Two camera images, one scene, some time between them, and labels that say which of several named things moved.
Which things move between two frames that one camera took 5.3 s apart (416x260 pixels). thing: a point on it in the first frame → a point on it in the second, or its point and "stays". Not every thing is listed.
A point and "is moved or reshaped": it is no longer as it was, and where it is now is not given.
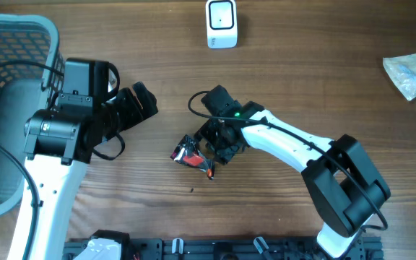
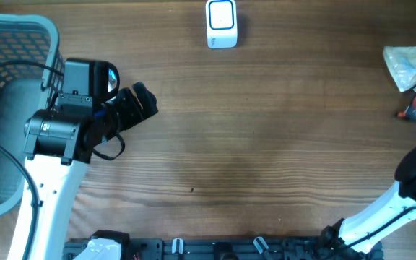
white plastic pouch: x=408 y=71 is moved or reshaped
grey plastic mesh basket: x=7 y=97 stays
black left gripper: x=134 y=113 stays
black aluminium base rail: x=273 y=248 stays
